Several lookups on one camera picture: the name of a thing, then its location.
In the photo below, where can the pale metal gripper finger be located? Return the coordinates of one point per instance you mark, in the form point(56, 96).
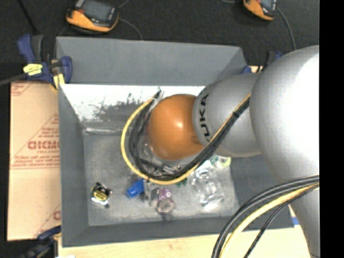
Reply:
point(149, 191)
point(156, 195)

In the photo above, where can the purple and clear small object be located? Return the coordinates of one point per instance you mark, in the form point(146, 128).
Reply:
point(165, 201)

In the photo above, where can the blue plastic object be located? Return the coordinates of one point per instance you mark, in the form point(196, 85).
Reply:
point(135, 189)

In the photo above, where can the black and yellow tape measure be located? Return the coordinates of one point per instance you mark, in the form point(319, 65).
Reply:
point(100, 193)

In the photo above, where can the clear plastic bottle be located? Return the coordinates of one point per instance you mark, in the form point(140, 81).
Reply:
point(206, 187)

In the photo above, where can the green and white small object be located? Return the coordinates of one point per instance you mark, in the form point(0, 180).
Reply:
point(222, 161)

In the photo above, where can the grey metal bin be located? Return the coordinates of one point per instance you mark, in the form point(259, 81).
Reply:
point(107, 63)

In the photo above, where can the brown cardboard board, red print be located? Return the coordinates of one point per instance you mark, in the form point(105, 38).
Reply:
point(32, 144)

